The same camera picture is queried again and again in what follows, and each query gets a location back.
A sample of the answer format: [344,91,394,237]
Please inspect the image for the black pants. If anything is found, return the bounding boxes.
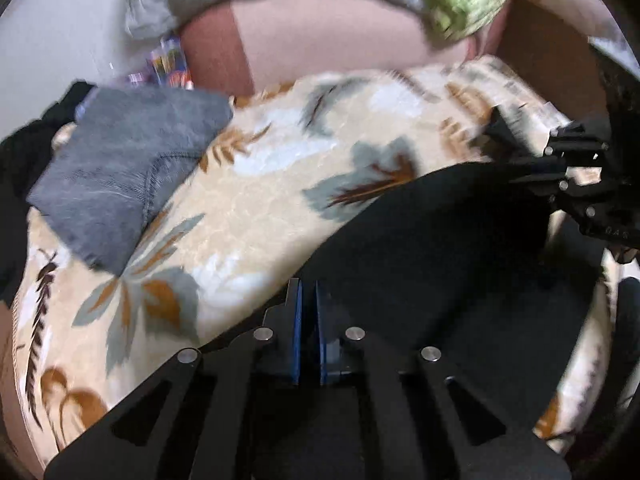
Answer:
[199,104,614,441]

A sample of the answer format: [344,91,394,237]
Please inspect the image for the pink bed headboard cushion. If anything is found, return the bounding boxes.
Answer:
[178,0,626,101]

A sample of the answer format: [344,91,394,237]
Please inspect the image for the leaf pattern fleece blanket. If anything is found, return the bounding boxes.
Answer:
[12,54,632,466]

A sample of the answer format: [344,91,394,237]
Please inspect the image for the folded grey jeans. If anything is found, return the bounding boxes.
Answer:
[28,87,232,274]

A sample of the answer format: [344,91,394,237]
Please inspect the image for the black clothes pile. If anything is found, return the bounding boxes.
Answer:
[1,80,93,306]

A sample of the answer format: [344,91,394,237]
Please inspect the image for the colourful small package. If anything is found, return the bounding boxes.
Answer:
[126,35,194,90]

